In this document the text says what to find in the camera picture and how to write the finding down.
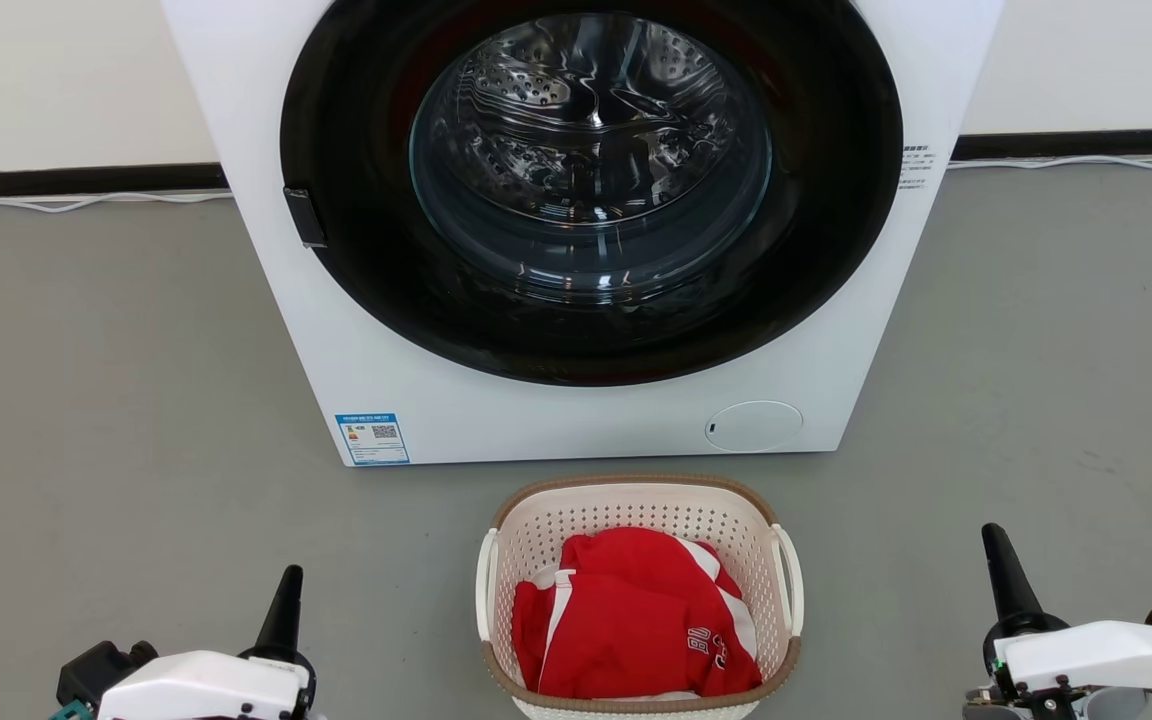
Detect black washer door handle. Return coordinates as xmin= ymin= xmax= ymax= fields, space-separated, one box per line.
xmin=283 ymin=185 xmax=328 ymax=250

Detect round white filter cover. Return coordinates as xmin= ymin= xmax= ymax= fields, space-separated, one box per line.
xmin=704 ymin=400 xmax=805 ymax=454

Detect white front-load washing machine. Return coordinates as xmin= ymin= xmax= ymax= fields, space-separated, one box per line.
xmin=161 ymin=0 xmax=1005 ymax=468

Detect small text sticker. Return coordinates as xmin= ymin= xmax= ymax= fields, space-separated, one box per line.
xmin=898 ymin=143 xmax=938 ymax=194

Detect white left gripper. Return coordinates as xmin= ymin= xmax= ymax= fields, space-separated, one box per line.
xmin=96 ymin=564 xmax=321 ymax=720

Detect white floor cable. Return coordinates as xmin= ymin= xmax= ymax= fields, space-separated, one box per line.
xmin=0 ymin=189 xmax=235 ymax=215
xmin=946 ymin=152 xmax=1152 ymax=173

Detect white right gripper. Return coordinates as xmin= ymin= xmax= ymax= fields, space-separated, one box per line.
xmin=964 ymin=522 xmax=1152 ymax=720

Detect blue energy label sticker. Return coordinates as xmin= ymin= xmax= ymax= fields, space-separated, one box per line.
xmin=334 ymin=411 xmax=412 ymax=467

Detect steel washing drum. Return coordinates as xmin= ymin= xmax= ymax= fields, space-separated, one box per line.
xmin=414 ymin=13 xmax=771 ymax=293

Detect cream perforated laundry basket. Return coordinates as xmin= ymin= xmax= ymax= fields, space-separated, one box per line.
xmin=474 ymin=473 xmax=806 ymax=720

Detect red and white jersey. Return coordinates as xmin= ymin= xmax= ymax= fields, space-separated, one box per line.
xmin=510 ymin=526 xmax=765 ymax=702

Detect round black washer door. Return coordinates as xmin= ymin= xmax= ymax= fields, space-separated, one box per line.
xmin=279 ymin=0 xmax=905 ymax=388

